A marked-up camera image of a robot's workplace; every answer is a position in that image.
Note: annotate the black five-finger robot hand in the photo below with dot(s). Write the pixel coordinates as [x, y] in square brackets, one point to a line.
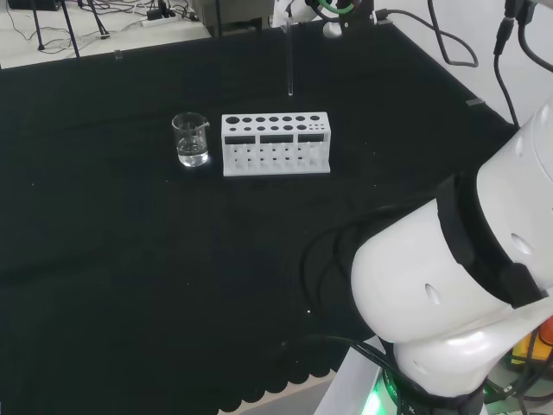
[287, 10]

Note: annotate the clear glass rod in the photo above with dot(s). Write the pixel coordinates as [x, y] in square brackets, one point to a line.
[291, 65]

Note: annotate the white test tube rack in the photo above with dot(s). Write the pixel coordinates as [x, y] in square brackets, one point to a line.
[276, 147]

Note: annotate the clear glass beaker with water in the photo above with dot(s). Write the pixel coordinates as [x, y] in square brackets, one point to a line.
[191, 142]

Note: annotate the grey box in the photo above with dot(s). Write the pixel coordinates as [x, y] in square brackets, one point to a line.
[229, 13]

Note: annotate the white power strip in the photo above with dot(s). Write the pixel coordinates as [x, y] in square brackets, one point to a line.
[159, 19]

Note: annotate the black tripod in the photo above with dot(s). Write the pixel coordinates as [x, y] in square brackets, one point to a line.
[71, 30]

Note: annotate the black bench cloth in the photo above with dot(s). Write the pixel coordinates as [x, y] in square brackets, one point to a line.
[129, 259]

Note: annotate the yellow stop button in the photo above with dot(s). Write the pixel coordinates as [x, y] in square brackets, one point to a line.
[535, 346]

